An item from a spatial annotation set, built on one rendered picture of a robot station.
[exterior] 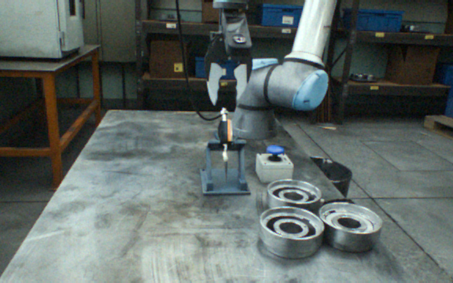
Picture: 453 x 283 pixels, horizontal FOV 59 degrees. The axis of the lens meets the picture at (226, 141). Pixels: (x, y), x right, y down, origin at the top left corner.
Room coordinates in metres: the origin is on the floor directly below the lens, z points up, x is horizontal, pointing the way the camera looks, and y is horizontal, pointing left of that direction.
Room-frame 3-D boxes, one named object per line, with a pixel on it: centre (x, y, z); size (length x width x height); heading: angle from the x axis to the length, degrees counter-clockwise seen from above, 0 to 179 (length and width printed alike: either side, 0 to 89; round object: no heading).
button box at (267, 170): (0.87, -0.11, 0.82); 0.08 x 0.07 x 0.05; 8
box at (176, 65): (4.23, 0.65, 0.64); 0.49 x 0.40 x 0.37; 103
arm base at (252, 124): (1.21, -0.08, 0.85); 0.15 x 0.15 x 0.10
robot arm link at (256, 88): (1.20, -0.09, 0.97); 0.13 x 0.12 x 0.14; 54
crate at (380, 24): (4.54, -1.50, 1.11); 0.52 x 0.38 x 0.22; 98
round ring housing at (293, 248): (0.59, -0.12, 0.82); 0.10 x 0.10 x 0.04
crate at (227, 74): (4.33, 0.11, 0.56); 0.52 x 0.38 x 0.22; 95
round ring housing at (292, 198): (0.71, -0.14, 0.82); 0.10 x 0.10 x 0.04
